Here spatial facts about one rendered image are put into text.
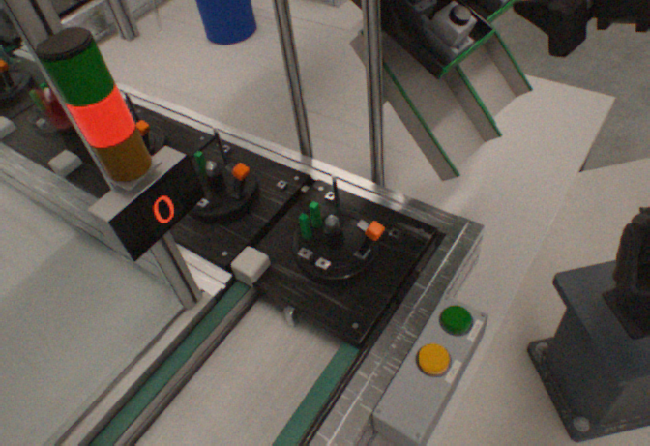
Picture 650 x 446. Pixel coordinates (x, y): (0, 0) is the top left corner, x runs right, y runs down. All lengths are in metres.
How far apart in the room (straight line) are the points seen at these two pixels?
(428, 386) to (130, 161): 0.46
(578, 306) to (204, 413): 0.52
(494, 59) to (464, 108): 0.15
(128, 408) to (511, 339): 0.58
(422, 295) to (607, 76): 2.37
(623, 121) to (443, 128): 1.90
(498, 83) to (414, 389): 0.61
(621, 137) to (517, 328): 1.86
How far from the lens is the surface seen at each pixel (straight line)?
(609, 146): 2.61
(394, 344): 0.76
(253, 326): 0.84
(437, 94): 0.94
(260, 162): 1.00
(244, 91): 1.40
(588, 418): 0.83
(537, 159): 1.16
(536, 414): 0.85
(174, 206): 0.64
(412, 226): 0.86
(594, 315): 0.70
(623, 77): 3.06
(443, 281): 0.81
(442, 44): 0.79
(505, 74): 1.08
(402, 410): 0.71
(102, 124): 0.55
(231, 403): 0.80
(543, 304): 0.93
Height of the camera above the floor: 1.63
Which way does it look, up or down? 47 degrees down
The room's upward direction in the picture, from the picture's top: 9 degrees counter-clockwise
